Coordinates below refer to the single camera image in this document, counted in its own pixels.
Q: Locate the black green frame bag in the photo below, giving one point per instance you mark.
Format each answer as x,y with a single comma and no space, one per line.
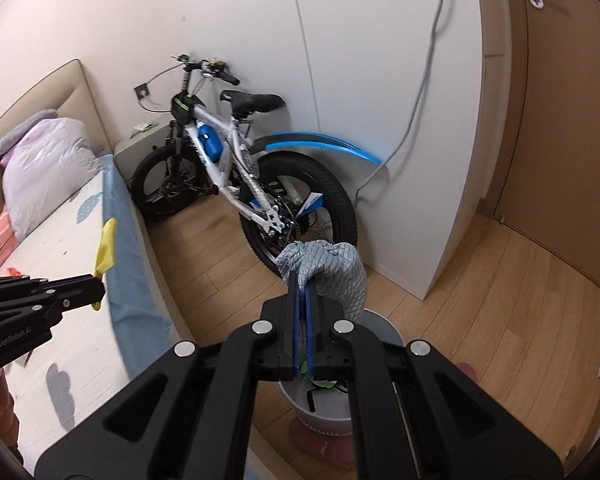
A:
182,106

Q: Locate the blue water bottle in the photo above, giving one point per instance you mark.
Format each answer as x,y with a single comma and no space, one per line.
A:
210,141

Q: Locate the lavender pillow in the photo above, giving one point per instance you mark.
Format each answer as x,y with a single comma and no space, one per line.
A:
50,170

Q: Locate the wooden door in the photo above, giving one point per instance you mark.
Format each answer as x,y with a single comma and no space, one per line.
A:
555,110

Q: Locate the white wardrobe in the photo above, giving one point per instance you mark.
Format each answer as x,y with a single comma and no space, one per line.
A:
380,60

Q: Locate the white bicycle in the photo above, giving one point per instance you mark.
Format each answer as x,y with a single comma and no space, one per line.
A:
220,160

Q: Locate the grey nightstand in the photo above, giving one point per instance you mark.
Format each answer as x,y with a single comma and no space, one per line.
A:
130,155

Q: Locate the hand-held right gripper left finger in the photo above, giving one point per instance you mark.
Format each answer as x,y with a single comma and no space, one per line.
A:
296,330

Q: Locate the person's left hand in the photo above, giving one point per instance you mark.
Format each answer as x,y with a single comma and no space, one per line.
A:
4,405

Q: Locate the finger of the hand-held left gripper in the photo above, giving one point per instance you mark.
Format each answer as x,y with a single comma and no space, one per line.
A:
77,292
10,285

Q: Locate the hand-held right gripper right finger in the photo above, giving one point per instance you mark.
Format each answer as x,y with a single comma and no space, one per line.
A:
310,330

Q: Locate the pink slipper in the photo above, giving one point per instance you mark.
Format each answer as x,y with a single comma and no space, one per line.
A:
467,371
325,447

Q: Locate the light blue bedsheet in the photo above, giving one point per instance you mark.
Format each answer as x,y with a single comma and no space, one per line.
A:
140,280

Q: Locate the grey patterned cloth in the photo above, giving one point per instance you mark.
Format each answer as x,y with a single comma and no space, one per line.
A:
330,270

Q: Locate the yellow plastic piece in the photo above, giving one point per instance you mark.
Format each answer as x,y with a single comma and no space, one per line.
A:
106,250

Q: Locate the wall outlet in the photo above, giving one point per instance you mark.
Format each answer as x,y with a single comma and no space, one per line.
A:
141,91

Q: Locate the grey quilt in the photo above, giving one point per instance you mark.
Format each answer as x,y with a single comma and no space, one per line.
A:
30,122

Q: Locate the small white green packet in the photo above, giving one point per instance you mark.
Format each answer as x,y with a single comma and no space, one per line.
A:
142,129

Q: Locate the beige bed headboard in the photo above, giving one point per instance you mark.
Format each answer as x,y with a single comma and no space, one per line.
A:
65,95

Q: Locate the white trash bin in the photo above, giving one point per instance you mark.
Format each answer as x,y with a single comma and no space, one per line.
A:
325,415

